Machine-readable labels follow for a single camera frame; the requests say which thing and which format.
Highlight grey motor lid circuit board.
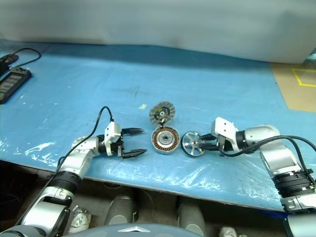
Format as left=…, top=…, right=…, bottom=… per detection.
left=149, top=101, right=176, bottom=127

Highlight white backdrop sheet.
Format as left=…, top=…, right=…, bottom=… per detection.
left=0, top=0, right=316, bottom=65

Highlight black power adapter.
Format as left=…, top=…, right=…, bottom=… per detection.
left=0, top=53, right=19, bottom=72

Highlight grey rounded shape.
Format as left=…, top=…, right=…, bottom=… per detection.
left=105, top=195, right=135, bottom=226
left=177, top=203, right=207, bottom=237

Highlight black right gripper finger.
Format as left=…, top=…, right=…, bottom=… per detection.
left=200, top=144, right=221, bottom=152
left=199, top=133, right=218, bottom=142

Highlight silver spoked rotor wheel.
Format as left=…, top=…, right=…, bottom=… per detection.
left=182, top=130, right=206, bottom=158

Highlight white rounded object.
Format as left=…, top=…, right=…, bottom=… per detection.
left=69, top=204, right=92, bottom=234
left=219, top=226, right=239, bottom=237

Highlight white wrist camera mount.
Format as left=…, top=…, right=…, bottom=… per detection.
left=211, top=117, right=239, bottom=152
left=103, top=121, right=122, bottom=156

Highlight grey motor housing copper windings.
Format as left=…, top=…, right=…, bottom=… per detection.
left=150, top=125, right=179, bottom=156

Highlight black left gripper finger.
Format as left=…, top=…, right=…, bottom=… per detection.
left=121, top=127, right=146, bottom=137
left=122, top=149, right=148, bottom=159

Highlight thin black adapter cable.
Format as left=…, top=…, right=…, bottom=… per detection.
left=9, top=47, right=42, bottom=69

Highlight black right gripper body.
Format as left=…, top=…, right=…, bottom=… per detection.
left=216, top=134, right=235, bottom=156

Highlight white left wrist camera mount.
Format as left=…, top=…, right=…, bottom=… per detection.
left=103, top=121, right=122, bottom=156

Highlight brown board surface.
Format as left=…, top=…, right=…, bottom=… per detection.
left=269, top=60, right=316, bottom=113

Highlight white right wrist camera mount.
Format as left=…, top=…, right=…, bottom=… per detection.
left=211, top=117, right=239, bottom=152

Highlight flat black battery pack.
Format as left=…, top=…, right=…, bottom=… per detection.
left=0, top=67, right=33, bottom=105

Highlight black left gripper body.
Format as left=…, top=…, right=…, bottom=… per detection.
left=110, top=130, right=125, bottom=158

